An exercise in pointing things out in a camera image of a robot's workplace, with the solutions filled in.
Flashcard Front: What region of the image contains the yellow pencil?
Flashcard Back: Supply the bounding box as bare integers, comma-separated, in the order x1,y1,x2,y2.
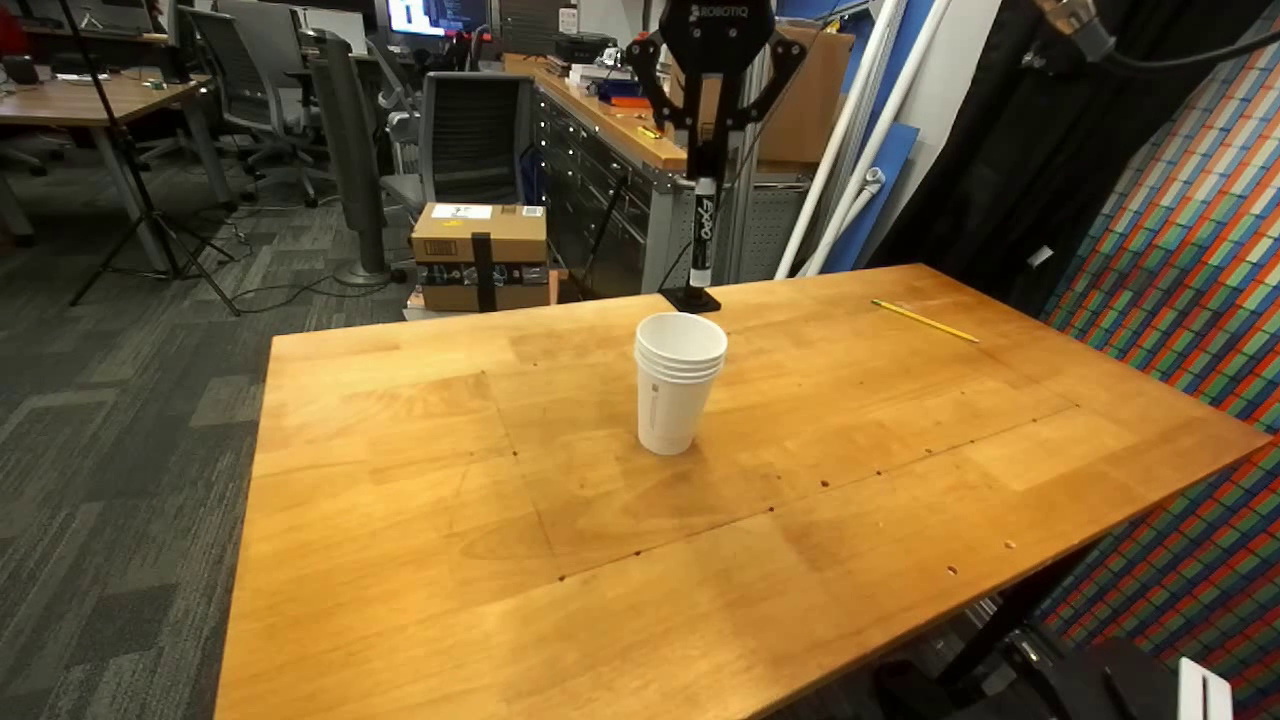
871,299,975,344

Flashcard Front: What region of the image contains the cardboard box on floor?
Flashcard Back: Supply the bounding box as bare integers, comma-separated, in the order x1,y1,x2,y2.
412,199,553,311

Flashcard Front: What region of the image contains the grey drawer cabinet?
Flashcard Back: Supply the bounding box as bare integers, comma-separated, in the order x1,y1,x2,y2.
535,78,691,294

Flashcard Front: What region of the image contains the white pole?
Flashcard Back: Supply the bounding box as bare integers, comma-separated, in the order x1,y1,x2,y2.
777,0,953,279

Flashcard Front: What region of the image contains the white paper cup stack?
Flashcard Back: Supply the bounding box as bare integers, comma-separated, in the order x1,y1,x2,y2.
632,311,730,456

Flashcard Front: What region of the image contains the black camera stand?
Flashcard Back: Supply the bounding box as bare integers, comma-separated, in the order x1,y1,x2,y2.
626,0,809,311

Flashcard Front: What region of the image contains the black tripod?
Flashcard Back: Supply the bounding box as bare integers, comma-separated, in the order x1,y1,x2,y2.
55,0,242,311

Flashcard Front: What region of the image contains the grey office chair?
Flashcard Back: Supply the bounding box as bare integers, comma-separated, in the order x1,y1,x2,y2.
182,2,327,208

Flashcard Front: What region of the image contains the large cardboard box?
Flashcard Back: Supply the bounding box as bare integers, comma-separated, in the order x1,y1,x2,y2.
761,24,858,165

